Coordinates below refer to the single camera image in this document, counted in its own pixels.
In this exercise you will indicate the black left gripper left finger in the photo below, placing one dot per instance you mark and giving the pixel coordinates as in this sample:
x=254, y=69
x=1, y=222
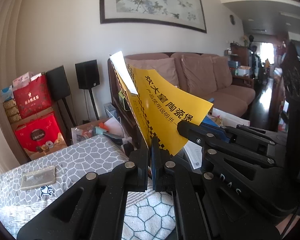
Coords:
x=94, y=207

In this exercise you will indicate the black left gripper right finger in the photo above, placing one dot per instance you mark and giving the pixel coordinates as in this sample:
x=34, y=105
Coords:
x=198, y=208

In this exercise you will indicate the clear phone case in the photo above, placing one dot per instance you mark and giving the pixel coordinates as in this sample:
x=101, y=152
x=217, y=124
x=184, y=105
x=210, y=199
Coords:
x=35, y=179

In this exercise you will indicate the yellow instruction booklet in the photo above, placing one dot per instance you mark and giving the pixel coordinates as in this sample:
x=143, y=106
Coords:
x=158, y=106

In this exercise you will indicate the person's hand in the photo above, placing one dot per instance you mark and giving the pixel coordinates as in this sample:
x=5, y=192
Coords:
x=287, y=226

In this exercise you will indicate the white paper bag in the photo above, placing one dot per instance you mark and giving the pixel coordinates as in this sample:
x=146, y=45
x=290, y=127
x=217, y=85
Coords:
x=222, y=118

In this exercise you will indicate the grey patterned blanket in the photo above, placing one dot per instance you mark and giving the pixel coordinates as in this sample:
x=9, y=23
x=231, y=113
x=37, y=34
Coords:
x=149, y=214

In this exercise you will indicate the cardboard box of clutter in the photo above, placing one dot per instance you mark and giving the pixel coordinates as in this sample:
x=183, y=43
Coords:
x=94, y=128

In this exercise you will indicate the red chocolate gift box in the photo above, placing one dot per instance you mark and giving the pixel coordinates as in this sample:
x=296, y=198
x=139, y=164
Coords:
x=40, y=137

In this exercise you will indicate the brown sofa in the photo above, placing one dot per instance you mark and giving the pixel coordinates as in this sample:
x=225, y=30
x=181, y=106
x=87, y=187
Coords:
x=206, y=76

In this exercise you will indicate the green small radio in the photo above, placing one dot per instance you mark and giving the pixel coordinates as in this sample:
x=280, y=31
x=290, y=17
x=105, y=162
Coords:
x=123, y=101

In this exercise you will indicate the red gift bag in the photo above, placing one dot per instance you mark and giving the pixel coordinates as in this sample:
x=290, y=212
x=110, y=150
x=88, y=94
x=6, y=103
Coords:
x=33, y=98

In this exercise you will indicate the stacked beige boxes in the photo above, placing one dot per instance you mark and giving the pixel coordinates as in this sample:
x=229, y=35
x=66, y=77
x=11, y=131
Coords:
x=12, y=111

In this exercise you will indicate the left black speaker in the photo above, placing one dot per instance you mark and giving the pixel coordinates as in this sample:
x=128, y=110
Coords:
x=57, y=83

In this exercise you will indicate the black speaker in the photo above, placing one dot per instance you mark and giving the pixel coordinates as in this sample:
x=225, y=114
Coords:
x=87, y=74
x=57, y=83

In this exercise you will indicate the right black speaker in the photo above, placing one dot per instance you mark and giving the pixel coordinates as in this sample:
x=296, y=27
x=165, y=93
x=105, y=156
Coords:
x=87, y=74

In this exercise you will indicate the blue tissue pack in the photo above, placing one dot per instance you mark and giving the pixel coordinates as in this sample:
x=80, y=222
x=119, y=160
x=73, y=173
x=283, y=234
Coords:
x=6, y=94

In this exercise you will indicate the pink white gift bag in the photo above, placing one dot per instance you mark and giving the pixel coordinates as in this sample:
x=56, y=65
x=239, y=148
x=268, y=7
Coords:
x=25, y=79

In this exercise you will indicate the framed flower painting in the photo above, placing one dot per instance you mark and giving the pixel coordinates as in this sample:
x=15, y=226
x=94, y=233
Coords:
x=187, y=14

